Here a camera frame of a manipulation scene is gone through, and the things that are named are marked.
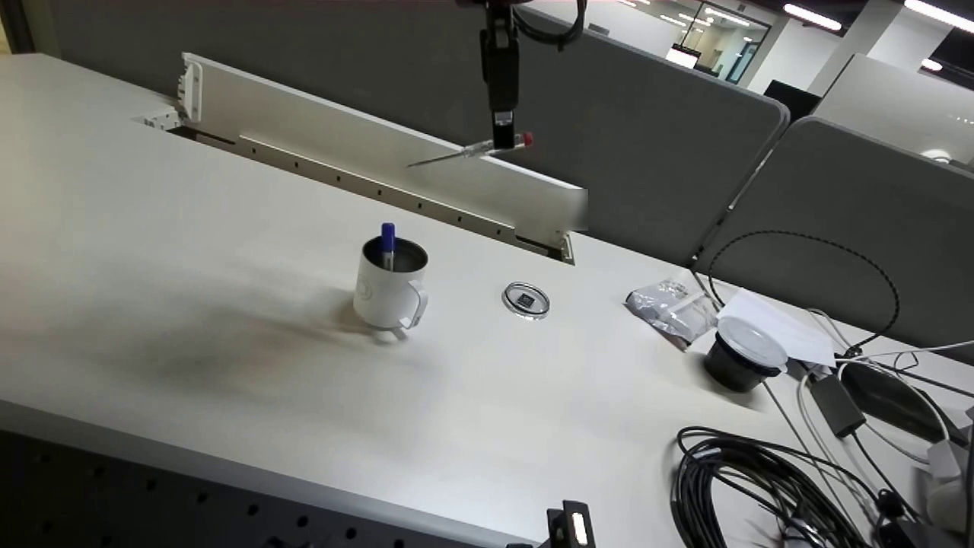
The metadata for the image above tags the black round speaker puck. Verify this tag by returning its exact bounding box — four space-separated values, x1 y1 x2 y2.
700 311 792 397

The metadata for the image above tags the white metal mug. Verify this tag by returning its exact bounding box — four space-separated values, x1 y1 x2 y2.
350 230 436 344

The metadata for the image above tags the black power adapter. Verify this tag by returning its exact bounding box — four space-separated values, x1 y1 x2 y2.
805 372 870 442

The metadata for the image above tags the grey partition panel rounded corner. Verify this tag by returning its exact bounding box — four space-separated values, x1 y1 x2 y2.
692 114 974 352

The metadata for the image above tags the black cable on robot arm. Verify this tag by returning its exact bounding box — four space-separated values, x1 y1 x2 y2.
513 0 595 53

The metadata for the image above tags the pale grey partition panel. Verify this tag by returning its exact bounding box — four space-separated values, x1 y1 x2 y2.
809 50 974 169

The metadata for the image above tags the long grey partition panel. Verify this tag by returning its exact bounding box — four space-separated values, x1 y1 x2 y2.
43 0 794 270

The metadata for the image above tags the dark monitor behind partition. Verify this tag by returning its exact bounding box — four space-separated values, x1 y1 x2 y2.
761 75 828 124

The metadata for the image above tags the thin black looping cable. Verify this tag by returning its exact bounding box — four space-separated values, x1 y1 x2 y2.
688 224 906 359

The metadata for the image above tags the blue capped marker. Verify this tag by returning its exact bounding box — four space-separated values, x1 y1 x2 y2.
377 218 401 275

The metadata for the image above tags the white hinged cable tray flap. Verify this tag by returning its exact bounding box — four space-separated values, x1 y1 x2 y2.
140 50 595 269

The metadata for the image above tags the small black camera mount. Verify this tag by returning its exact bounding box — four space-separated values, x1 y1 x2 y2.
506 494 601 548

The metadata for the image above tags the clear plastic bag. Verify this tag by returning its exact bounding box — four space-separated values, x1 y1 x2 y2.
620 278 722 352

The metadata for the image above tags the white paper sheet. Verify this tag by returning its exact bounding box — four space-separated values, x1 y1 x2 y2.
713 288 848 372

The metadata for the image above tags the round metal lid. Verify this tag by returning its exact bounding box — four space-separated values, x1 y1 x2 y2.
499 278 553 322

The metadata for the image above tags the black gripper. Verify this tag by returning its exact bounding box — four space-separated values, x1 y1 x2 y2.
479 0 523 155

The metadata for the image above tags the black perforated panel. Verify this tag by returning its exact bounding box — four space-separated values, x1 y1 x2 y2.
0 422 515 548

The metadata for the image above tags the silver pen with red tip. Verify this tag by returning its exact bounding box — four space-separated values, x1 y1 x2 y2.
406 128 539 174

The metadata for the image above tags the coiled black cable bundle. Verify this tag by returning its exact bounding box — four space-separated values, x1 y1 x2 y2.
668 420 921 548

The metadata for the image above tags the black oval pad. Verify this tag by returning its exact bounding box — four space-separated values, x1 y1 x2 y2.
837 357 954 444

